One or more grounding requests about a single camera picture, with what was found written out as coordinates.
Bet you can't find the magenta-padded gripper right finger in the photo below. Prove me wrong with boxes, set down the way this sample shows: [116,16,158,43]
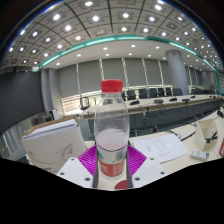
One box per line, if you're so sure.
[125,144,167,190]

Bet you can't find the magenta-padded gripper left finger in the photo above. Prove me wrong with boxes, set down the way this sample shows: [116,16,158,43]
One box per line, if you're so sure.
[56,144,100,190]

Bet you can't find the clear red-capped water bottle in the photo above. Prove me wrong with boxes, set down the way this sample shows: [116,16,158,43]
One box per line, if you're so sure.
[93,79,131,182]

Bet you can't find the white printed paper sheet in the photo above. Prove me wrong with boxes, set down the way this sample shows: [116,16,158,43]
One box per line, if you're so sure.
[133,133,189,164]

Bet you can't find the flat round red coaster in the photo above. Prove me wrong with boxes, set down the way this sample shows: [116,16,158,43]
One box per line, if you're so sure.
[114,179,129,191]

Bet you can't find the white copy paper carton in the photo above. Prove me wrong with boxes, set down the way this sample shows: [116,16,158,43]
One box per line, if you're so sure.
[21,115,88,174]

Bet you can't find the white power strip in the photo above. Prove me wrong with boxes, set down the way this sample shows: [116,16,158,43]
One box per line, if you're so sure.
[190,149,211,162]

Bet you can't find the long curved conference desk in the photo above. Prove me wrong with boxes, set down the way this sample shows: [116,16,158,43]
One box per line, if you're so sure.
[78,94,224,134]

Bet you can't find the grey box monitor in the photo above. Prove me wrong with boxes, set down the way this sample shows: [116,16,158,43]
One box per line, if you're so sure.
[36,112,54,125]

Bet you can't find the small open white box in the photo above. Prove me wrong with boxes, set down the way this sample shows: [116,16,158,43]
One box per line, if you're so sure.
[193,117,221,153]

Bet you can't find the row of black office chairs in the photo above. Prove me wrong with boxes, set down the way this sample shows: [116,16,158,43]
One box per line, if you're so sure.
[79,87,208,111]

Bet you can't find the group of ceiling lights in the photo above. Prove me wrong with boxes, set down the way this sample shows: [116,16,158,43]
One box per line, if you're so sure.
[3,0,221,68]

